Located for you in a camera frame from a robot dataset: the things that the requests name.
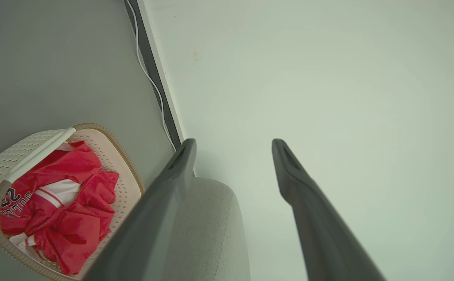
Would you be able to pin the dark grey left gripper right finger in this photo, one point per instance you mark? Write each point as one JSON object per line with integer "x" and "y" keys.
{"x": 320, "y": 234}

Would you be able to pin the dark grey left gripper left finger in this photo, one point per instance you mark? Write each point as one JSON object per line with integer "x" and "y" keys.
{"x": 145, "y": 226}

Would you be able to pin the red cloth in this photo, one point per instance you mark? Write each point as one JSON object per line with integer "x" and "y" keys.
{"x": 71, "y": 230}

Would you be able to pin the cream perforated laundry basket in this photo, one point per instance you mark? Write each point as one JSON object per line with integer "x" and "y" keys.
{"x": 121, "y": 156}

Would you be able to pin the dark baseboard strip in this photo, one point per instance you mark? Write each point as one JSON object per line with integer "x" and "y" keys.
{"x": 151, "y": 66}

